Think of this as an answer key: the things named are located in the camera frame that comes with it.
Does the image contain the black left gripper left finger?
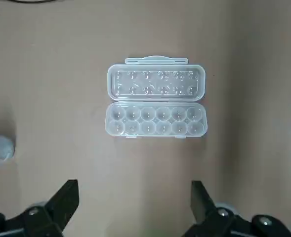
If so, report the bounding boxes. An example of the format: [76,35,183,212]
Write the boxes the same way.
[0,179,80,237]

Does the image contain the clear plastic egg carton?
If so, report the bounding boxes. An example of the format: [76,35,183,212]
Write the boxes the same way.
[104,55,208,139]

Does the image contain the black desk cable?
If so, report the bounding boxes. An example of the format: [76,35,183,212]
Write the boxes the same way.
[10,0,62,4]

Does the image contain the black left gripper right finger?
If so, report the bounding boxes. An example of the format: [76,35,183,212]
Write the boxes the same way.
[184,180,291,237]

